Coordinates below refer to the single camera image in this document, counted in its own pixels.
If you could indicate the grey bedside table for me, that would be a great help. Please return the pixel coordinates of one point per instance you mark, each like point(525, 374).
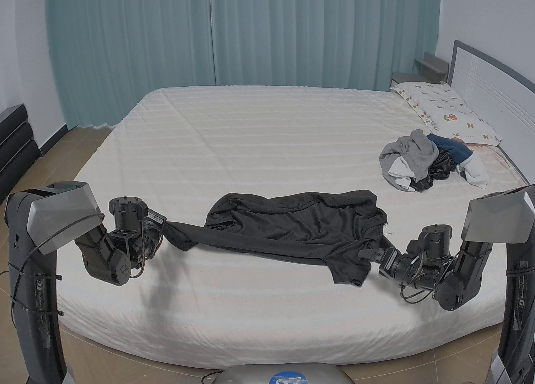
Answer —
point(418, 77)

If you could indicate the pile of clothes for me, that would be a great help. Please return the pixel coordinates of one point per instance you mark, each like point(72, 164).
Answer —
point(411, 152)

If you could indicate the black T-shirt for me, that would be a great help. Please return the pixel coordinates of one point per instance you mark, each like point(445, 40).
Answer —
point(292, 227)

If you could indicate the bed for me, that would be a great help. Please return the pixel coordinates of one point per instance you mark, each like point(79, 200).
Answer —
point(271, 144)

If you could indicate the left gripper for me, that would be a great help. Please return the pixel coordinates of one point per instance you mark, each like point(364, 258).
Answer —
point(155, 220)

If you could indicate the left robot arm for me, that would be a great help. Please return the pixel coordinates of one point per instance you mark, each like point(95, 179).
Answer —
point(46, 215)

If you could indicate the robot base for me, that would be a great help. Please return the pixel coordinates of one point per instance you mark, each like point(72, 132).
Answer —
point(250, 376)

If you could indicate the blue-green curtain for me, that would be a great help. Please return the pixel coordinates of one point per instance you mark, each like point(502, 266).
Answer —
point(326, 22)
point(133, 39)

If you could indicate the white printed pillow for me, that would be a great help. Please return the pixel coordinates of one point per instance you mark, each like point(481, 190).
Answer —
point(447, 110)

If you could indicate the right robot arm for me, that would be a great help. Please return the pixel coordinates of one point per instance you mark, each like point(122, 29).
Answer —
point(497, 215)

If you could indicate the black chest of drawers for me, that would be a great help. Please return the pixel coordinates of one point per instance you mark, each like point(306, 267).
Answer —
point(14, 148)

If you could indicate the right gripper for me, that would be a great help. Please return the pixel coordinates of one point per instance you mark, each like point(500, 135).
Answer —
point(395, 265)

